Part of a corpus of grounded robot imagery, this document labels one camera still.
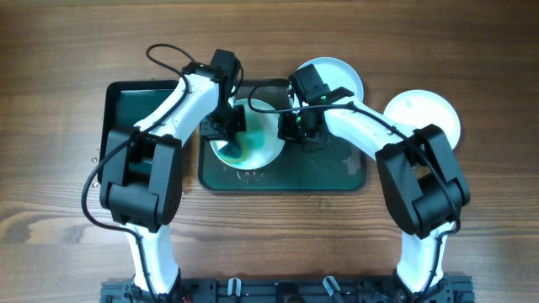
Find small black water tray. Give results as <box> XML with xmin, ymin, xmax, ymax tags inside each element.
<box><xmin>98</xmin><ymin>80</ymin><xmax>181</xmax><ymax>194</ymax></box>

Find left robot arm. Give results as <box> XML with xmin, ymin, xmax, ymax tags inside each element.
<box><xmin>90</xmin><ymin>50</ymin><xmax>246</xmax><ymax>302</ymax></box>

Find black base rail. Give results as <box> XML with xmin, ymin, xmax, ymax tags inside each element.
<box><xmin>99</xmin><ymin>274</ymin><xmax>476</xmax><ymax>303</ymax></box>

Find green yellow sponge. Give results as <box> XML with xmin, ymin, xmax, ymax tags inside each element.
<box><xmin>218</xmin><ymin>133</ymin><xmax>253</xmax><ymax>162</ymax></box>

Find large grey serving tray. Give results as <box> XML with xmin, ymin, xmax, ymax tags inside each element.
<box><xmin>196</xmin><ymin>78</ymin><xmax>368</xmax><ymax>194</ymax></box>

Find white plate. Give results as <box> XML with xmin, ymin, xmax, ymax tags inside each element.
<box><xmin>383</xmin><ymin>89</ymin><xmax>462</xmax><ymax>149</ymax></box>
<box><xmin>298</xmin><ymin>56</ymin><xmax>365</xmax><ymax>103</ymax></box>
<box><xmin>210</xmin><ymin>98</ymin><xmax>285</xmax><ymax>170</ymax></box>

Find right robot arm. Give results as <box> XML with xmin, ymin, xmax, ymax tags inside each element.
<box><xmin>280</xmin><ymin>64</ymin><xmax>470</xmax><ymax>300</ymax></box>

